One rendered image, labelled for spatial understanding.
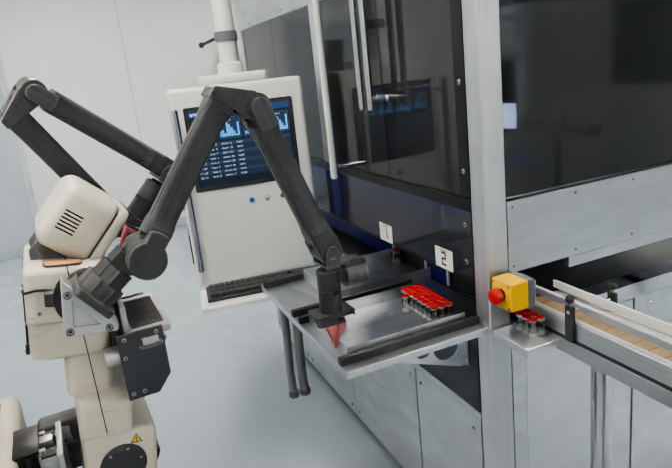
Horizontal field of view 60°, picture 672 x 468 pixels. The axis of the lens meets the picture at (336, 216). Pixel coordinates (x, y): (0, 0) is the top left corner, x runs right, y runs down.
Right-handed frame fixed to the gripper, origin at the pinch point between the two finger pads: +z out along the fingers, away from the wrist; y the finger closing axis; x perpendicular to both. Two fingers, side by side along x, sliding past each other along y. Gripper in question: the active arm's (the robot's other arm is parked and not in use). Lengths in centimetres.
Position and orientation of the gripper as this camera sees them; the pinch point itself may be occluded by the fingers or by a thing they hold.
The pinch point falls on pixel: (334, 344)
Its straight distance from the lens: 149.1
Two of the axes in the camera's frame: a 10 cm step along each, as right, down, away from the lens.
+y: 9.1, -1.8, 3.7
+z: 0.9, 9.7, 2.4
